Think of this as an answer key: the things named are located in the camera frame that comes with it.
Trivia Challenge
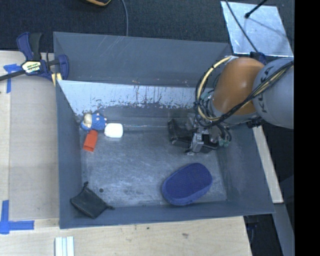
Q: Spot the blue oval sponge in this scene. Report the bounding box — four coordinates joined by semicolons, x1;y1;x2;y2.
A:
161;162;214;207

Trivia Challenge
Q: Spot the grey metal bin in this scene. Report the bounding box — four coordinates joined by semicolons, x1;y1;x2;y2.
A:
52;31;276;230

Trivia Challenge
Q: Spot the white rounded block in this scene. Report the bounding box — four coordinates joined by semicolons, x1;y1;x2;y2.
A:
103;122;124;139

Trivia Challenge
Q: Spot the blue knobbly toy animal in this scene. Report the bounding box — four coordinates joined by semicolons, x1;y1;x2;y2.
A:
80;112;109;132

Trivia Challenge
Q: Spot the orange flat block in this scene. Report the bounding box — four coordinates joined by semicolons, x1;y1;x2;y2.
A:
82;129;99;153

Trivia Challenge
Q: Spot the black cloth pouch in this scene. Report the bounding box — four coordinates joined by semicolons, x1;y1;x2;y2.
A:
69;181;116;220

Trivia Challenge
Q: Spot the black cylinder on white bracket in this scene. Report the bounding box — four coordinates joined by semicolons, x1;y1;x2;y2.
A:
246;118;264;129

